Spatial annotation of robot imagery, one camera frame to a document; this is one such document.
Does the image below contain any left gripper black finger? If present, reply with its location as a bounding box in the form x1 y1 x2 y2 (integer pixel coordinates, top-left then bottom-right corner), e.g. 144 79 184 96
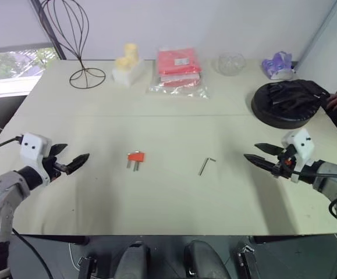
49 143 69 158
64 152 91 176

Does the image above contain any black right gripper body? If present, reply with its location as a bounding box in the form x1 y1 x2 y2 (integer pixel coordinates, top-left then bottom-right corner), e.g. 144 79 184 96
271 145 300 180

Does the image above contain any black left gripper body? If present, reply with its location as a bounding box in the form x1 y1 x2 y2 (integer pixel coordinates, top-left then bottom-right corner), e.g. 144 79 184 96
41 156 70 181

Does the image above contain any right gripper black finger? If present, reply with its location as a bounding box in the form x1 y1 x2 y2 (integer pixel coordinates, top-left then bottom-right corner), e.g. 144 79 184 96
253 142 286 156
243 153 277 176

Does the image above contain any metal hex key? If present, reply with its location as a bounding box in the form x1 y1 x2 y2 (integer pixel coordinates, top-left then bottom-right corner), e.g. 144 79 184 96
197 156 217 177

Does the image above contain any red rectangular block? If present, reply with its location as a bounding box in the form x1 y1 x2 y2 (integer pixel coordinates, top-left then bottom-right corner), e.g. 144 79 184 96
127 152 146 163

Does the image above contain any black crumpled fabric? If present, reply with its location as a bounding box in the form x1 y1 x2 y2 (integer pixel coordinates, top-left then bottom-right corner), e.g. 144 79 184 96
268 79 332 113

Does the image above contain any purple and white bundle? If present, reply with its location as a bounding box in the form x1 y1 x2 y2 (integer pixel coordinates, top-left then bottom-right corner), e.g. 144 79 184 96
261 51 297 81

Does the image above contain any clear glass bowl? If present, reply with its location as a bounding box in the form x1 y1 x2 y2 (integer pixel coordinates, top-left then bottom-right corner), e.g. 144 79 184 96
213 52 247 77

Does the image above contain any window with green view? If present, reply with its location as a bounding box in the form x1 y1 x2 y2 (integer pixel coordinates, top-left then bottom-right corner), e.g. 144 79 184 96
0 47 61 84

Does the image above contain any black table clamp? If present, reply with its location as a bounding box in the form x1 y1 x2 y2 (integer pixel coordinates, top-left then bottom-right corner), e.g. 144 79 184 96
236 245 261 279
79 255 98 279

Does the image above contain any short pale yellow candle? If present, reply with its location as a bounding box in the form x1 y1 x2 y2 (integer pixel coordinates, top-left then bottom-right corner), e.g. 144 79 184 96
115 56 133 71

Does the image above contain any clear plastic bag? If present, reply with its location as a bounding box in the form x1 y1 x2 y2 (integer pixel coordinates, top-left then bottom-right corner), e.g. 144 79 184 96
146 76 211 100

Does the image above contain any dark rounded shape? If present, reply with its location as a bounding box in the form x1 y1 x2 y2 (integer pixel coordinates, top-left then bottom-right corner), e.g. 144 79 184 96
183 240 230 279
118 242 152 279

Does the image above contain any tall pale yellow candle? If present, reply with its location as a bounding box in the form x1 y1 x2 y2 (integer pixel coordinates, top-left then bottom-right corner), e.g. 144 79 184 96
123 43 140 63

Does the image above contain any red flat packet stack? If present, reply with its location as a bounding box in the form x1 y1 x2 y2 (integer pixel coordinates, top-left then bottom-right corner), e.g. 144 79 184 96
157 47 203 84

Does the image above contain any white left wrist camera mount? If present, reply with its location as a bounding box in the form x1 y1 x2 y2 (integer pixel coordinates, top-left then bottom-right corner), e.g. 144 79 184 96
19 132 54 185

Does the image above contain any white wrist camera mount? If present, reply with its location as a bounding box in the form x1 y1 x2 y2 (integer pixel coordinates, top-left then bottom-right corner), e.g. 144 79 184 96
19 132 54 185
281 128 315 184

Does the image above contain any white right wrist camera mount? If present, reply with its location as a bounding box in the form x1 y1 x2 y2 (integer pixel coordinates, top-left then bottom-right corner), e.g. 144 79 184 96
281 128 315 184

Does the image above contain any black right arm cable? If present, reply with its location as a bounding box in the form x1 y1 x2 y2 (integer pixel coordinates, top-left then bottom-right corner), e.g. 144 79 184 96
289 167 337 218

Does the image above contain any thick black floor cable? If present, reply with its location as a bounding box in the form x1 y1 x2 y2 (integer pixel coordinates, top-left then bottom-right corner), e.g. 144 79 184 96
10 228 54 279

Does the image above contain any dark wire hat stand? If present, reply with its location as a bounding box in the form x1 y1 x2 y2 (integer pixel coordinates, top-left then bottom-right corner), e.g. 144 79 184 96
36 0 107 90

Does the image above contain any black slanted window post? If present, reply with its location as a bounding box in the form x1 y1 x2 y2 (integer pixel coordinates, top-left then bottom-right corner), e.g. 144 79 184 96
29 0 68 61

